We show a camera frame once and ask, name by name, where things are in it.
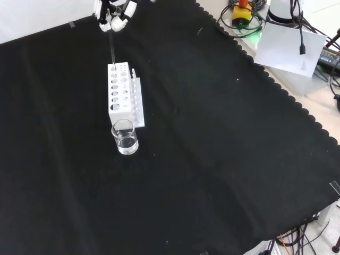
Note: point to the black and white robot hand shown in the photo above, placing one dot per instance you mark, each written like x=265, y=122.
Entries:
x=119, y=22

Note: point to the black tripod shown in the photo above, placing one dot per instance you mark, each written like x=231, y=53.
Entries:
x=335, y=79

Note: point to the white test tube rack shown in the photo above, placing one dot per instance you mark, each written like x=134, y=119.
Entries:
x=119, y=106

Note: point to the clear glass beaker with water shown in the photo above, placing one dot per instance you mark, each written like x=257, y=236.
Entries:
x=127, y=140

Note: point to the black power adapter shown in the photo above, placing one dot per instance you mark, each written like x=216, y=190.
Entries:
x=329, y=57

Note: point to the black bench cloth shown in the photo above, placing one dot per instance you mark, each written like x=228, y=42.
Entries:
x=186, y=159

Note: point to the grey tape strip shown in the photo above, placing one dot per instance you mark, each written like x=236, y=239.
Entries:
x=335, y=187
x=72, y=24

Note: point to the yellow emergency stop button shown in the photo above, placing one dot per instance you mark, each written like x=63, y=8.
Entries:
x=241, y=13

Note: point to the pale board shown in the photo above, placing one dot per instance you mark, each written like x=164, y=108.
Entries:
x=287, y=50

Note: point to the clear glass rod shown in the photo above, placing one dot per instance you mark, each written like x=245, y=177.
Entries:
x=112, y=50

